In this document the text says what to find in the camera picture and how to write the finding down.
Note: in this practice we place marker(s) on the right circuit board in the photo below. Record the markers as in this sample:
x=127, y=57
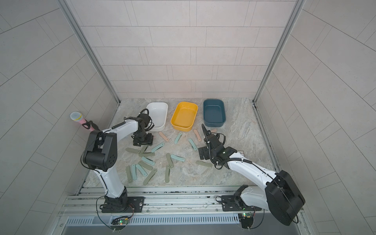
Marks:
x=246, y=220

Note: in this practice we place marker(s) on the left circuit board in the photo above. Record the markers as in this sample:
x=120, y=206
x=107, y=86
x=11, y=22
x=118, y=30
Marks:
x=121, y=221

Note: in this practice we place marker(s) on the pink folding knife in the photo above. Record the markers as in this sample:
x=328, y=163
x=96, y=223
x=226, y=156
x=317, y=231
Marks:
x=164, y=136
x=197, y=135

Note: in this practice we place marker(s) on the yellow storage box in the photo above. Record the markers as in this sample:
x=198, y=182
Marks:
x=184, y=116

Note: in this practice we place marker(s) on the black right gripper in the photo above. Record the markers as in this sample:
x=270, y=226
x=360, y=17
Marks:
x=204, y=149

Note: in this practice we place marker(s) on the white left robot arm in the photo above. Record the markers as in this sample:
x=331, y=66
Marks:
x=101, y=152

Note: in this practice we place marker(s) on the pink toy microphone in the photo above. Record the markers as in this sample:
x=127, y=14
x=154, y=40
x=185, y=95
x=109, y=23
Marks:
x=78, y=117

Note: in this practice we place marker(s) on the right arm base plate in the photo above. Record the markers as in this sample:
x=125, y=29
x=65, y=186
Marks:
x=231, y=203

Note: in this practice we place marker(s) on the circuit board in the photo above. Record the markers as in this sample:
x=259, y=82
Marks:
x=246, y=220
x=121, y=221

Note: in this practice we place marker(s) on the aluminium rail frame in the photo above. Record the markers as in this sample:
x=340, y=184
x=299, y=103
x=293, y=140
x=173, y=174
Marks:
x=158, y=200

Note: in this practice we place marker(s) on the mint folding knife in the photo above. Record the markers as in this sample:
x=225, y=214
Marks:
x=178, y=158
x=133, y=172
x=178, y=137
x=157, y=147
x=148, y=161
x=141, y=169
x=193, y=144

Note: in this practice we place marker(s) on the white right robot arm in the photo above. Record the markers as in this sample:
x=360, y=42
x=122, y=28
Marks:
x=278, y=192

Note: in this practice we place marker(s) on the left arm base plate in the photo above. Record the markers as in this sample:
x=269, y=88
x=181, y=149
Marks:
x=122, y=205

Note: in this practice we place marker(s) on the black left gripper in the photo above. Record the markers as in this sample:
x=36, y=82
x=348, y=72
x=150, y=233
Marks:
x=149, y=141

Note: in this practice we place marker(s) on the white storage box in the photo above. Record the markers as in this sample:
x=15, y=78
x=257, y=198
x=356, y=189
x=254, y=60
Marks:
x=158, y=114

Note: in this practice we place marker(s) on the dark teal storage box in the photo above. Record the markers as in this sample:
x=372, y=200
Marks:
x=214, y=113

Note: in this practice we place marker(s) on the black microphone stand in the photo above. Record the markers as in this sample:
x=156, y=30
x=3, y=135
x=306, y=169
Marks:
x=89, y=125

